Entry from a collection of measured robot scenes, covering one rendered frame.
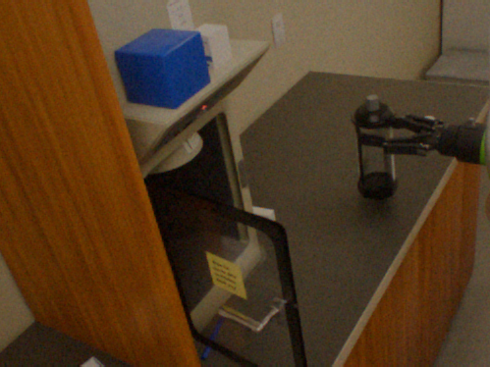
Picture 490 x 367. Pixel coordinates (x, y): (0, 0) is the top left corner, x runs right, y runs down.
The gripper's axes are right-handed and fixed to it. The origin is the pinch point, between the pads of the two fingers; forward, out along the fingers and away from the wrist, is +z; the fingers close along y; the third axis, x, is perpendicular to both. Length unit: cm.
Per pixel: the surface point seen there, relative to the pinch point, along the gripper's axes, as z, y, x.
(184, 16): 17, 42, -43
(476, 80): 27, -204, 82
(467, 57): 40, -233, 81
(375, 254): -7.5, 20.7, 21.6
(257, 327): -10, 71, -5
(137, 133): 12, 64, -32
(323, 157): 23.8, -14.9, 21.1
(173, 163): 20, 51, -17
